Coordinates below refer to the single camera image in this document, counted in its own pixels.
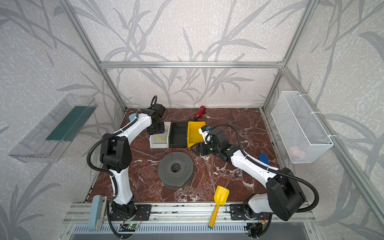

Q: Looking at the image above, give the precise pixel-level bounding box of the yellow cable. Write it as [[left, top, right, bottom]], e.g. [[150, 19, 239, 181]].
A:
[[154, 131, 170, 143]]

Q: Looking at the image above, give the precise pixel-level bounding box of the grey cable spool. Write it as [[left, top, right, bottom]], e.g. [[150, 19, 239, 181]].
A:
[[158, 152, 194, 190]]

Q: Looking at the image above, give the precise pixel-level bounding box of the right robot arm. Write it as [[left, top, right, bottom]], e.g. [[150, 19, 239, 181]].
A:
[[191, 125, 320, 221]]

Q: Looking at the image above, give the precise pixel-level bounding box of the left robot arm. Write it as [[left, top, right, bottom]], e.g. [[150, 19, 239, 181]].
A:
[[87, 103, 166, 219]]

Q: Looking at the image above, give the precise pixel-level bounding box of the yellow plastic bin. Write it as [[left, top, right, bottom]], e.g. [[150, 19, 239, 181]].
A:
[[187, 122, 206, 148]]

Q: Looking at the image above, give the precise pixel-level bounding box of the black plastic bin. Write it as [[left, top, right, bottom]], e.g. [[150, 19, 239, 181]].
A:
[[169, 123, 188, 148]]

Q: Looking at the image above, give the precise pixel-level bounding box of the light blue brush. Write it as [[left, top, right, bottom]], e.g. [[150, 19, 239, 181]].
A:
[[129, 113, 137, 123]]

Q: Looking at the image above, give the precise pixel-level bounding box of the white plastic bin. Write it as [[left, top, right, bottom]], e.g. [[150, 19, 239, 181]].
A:
[[150, 122, 171, 149]]

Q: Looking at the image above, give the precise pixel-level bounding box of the yellow plastic scoop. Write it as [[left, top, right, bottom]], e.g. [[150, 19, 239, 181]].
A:
[[208, 186, 230, 229]]

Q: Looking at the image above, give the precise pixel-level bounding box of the pink item in basket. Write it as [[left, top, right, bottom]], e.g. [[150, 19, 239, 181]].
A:
[[289, 145, 304, 158]]

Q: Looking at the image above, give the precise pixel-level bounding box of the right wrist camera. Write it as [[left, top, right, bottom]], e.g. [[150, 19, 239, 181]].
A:
[[199, 126, 210, 144]]

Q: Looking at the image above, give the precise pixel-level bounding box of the red handled screwdriver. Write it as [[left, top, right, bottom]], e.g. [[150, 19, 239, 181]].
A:
[[193, 106, 206, 122]]

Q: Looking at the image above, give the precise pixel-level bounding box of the blue wooden handled tool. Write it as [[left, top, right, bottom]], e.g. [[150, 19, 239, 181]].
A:
[[259, 153, 270, 165]]

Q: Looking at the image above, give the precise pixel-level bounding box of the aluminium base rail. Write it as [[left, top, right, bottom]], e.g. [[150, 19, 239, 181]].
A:
[[61, 201, 317, 224]]

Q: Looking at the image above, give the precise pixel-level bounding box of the white wire basket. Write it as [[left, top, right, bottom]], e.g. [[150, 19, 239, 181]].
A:
[[271, 91, 334, 164]]

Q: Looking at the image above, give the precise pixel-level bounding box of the clear plastic wall tray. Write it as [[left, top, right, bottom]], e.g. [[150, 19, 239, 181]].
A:
[[9, 94, 98, 163]]

